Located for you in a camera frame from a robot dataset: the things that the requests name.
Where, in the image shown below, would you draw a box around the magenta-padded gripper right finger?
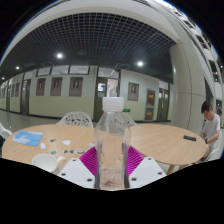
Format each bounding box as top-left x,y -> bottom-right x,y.
124,145 -> 168,190

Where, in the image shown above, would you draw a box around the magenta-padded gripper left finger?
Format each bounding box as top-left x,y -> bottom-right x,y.
57,146 -> 99,190

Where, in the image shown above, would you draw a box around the clear plastic bottle white cap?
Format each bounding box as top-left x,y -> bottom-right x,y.
93,96 -> 132,191

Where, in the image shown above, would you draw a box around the round wooden table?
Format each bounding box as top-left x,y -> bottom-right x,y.
129,123 -> 210,176

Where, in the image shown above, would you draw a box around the black phone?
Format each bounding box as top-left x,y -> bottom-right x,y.
183,134 -> 198,142

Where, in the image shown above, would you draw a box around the light blue booklet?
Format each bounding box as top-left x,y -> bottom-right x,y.
12,130 -> 44,147

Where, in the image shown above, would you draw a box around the person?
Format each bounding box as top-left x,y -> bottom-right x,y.
199,100 -> 223,158

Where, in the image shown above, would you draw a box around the round ceiling lights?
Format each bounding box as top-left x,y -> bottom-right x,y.
14,52 -> 145,71

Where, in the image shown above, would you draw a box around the framed wall portraits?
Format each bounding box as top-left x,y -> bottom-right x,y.
9,76 -> 156,108

